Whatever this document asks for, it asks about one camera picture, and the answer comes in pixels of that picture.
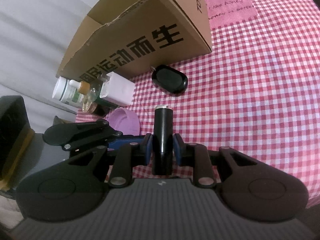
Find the brown cardboard box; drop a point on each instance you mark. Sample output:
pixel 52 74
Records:
pixel 130 36

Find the dark green bottle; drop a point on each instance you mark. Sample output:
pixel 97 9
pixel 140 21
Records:
pixel 103 107

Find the clear dropper bottle amber collar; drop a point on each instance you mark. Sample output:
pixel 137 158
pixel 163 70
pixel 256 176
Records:
pixel 89 104

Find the white pill bottle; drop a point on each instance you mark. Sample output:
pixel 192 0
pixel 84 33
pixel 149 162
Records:
pixel 67 94

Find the red white checkered tablecloth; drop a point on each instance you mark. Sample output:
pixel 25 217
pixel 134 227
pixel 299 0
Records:
pixel 257 91

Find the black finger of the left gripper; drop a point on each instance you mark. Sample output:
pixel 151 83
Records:
pixel 85 135

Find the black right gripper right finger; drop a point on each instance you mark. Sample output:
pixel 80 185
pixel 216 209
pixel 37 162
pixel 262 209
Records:
pixel 250 188

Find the black cylindrical tube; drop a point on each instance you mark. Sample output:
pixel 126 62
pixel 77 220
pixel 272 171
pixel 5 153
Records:
pixel 162 141

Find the purple round lid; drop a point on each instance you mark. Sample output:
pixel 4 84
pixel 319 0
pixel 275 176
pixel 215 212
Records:
pixel 124 120

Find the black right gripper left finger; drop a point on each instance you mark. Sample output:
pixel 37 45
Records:
pixel 78 185

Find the white curtain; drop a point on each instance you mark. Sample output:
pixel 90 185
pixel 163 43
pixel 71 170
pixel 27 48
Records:
pixel 34 37

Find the black oval case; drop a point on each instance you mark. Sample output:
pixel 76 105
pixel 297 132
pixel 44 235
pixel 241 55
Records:
pixel 169 79

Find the white power adapter plug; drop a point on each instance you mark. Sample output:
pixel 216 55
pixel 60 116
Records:
pixel 117 89

